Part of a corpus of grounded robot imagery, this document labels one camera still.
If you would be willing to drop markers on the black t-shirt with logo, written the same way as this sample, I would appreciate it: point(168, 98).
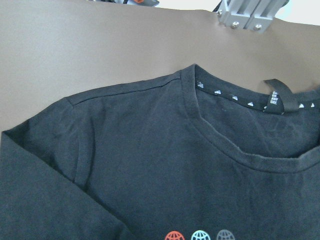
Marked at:
point(186, 156)

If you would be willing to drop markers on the aluminium frame post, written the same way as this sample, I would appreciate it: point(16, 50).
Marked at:
point(254, 15)

